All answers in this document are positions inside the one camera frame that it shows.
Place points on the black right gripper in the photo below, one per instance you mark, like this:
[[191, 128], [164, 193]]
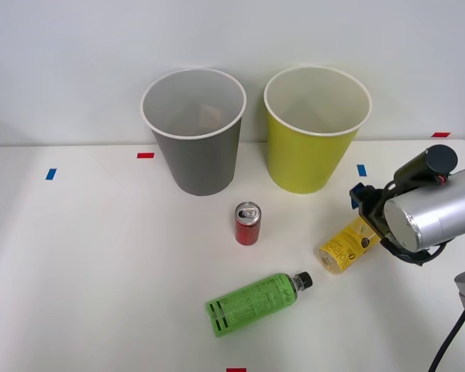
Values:
[[374, 209]]

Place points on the yellow plastic bottle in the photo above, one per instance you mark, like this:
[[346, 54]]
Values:
[[341, 248]]

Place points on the silver and black right arm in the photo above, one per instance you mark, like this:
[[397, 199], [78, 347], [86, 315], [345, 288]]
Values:
[[434, 213]]

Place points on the yellow-green plastic waste bin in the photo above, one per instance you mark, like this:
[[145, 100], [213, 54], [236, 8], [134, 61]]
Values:
[[302, 162]]

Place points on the red drink can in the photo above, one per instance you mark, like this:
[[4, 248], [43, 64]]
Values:
[[248, 230]]

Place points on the green plastic bottle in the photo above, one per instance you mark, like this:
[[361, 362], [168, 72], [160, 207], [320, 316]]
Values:
[[252, 302]]

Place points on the grey plastic waste bin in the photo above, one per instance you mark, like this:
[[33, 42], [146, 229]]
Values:
[[201, 162]]

